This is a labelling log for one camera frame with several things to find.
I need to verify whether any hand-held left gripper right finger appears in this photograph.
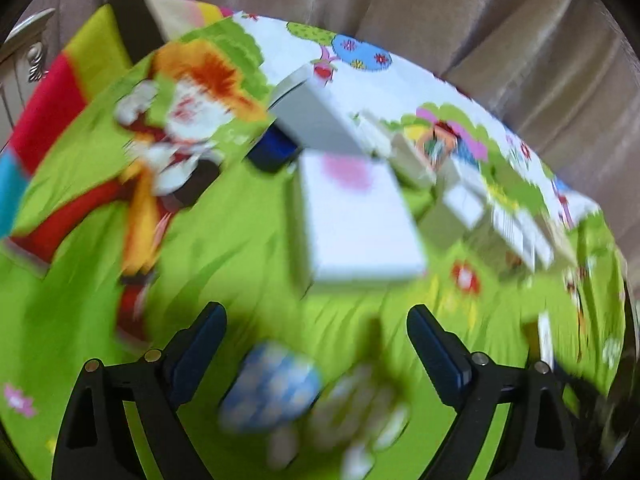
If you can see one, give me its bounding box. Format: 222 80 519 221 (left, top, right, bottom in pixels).
406 304 593 480

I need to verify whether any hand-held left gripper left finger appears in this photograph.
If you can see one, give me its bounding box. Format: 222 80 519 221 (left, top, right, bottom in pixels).
52 301 228 480

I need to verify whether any tall silver white box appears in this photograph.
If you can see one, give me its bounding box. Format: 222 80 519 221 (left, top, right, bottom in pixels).
267 65 370 157

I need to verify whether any small white box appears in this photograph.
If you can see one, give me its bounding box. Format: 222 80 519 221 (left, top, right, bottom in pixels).
360 109 438 190
536 311 557 368
440 160 490 228
492 205 555 268

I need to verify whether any cartoon printed green blanket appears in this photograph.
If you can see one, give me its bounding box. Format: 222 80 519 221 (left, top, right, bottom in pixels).
0 0 628 480

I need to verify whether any white box with pink mark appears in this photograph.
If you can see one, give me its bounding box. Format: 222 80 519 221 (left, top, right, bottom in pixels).
294 152 429 287

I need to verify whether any dark blue box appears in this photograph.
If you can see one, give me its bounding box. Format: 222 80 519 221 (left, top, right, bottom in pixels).
246 124 304 174

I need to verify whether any white carved nightstand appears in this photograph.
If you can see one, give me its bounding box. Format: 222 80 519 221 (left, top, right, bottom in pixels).
0 7 57 136

